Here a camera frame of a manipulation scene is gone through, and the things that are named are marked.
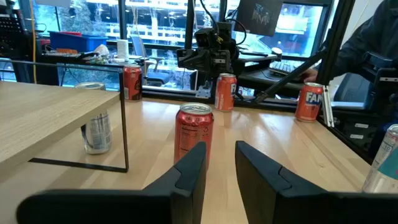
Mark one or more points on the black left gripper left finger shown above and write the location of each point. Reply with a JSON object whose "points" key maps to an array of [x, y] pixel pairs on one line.
{"points": [[174, 199]]}

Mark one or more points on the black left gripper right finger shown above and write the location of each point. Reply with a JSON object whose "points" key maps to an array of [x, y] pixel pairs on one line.
{"points": [[280, 199]]}

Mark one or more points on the orange Fanta can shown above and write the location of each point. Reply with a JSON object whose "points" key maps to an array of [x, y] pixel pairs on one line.
{"points": [[224, 93], [306, 102]]}

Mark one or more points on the red cola can dark print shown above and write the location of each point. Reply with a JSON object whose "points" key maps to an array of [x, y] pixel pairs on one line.
{"points": [[133, 84], [192, 130]]}

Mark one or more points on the silver blue slim can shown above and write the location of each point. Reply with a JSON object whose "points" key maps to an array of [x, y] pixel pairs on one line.
{"points": [[99, 137]]}

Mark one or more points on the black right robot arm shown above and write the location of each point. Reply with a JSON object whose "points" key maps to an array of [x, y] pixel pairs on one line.
{"points": [[228, 34]]}

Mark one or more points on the black office desk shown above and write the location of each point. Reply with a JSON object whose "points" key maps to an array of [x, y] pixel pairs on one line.
{"points": [[258, 79]]}

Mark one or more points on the dark computer monitor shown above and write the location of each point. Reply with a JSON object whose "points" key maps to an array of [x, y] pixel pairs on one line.
{"points": [[258, 15]]}

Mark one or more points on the computer keyboard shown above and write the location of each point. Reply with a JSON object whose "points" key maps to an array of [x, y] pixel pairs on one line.
{"points": [[283, 67]]}

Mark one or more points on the grey office chair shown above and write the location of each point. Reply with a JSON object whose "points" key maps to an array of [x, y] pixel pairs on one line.
{"points": [[140, 49]]}

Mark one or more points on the white paper roll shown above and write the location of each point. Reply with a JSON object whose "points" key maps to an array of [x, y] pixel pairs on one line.
{"points": [[122, 49]]}

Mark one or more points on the person's hand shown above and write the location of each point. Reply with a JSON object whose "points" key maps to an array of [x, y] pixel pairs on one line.
{"points": [[311, 75]]}

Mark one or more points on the black control box white labels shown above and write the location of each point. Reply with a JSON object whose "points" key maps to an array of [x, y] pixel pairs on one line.
{"points": [[357, 133]]}

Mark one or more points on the teal white slim can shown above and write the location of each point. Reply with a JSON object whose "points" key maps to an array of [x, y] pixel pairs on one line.
{"points": [[384, 168]]}

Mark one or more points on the blue plastic bin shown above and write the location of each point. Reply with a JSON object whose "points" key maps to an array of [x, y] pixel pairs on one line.
{"points": [[74, 42]]}

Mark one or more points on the cluttered black desk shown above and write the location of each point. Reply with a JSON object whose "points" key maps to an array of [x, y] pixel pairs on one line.
{"points": [[62, 59]]}

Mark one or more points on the person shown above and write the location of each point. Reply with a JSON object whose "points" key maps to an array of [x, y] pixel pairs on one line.
{"points": [[370, 37]]}

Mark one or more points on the black perforated rack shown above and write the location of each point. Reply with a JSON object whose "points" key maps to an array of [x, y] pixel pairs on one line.
{"points": [[11, 34]]}

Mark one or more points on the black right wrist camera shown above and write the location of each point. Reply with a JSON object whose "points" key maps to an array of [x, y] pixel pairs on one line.
{"points": [[205, 37]]}

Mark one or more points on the small aluminium bracket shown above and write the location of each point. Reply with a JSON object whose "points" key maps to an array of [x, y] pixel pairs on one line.
{"points": [[203, 92]]}

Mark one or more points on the long aluminium bracket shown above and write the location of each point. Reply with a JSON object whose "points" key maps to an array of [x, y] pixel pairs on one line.
{"points": [[328, 105]]}

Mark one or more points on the black frame post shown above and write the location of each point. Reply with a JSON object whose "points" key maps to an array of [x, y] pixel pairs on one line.
{"points": [[334, 40]]}

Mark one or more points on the wooden shelf black metal frame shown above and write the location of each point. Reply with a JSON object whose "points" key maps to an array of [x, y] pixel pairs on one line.
{"points": [[46, 105]]}

